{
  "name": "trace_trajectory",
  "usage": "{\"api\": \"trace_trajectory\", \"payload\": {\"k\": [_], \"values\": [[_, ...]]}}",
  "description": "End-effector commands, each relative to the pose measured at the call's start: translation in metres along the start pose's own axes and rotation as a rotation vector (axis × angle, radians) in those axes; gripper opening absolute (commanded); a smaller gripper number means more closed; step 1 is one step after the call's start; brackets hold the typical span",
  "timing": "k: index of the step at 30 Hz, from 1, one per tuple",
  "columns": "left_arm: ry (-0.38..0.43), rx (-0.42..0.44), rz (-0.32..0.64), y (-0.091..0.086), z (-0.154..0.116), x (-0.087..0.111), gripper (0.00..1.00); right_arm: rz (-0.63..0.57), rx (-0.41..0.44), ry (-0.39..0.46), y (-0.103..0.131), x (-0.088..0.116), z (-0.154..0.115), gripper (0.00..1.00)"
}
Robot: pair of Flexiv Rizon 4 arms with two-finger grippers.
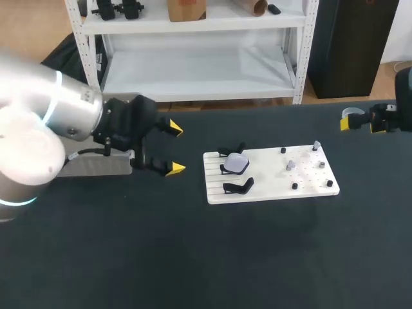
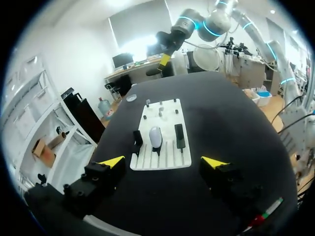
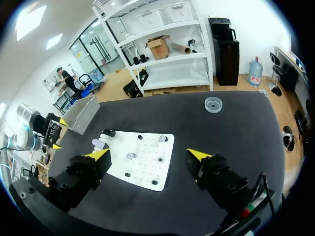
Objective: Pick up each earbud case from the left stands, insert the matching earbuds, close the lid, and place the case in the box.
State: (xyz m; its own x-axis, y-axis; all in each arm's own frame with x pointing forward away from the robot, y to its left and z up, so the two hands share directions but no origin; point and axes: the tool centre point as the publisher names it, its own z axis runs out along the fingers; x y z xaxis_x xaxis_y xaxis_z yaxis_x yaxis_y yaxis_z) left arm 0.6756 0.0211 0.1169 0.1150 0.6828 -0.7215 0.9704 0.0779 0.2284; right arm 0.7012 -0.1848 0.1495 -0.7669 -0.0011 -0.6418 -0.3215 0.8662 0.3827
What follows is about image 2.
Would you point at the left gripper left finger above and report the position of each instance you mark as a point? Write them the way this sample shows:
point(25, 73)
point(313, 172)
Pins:
point(98, 182)

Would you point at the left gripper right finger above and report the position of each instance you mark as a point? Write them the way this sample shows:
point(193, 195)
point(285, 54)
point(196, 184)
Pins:
point(226, 182)

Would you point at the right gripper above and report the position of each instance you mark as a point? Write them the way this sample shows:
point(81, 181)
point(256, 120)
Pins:
point(169, 39)

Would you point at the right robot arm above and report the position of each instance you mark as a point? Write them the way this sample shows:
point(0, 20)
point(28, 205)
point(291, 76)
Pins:
point(216, 22)

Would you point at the white earbud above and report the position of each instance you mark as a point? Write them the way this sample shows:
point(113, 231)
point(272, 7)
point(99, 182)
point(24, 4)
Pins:
point(148, 101)
point(161, 111)

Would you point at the white plate with black stands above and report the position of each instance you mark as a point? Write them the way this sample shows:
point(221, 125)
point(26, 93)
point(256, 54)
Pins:
point(160, 161)

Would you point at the small clear round dish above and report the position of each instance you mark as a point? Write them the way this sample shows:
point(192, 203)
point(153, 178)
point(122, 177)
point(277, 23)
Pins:
point(131, 98)

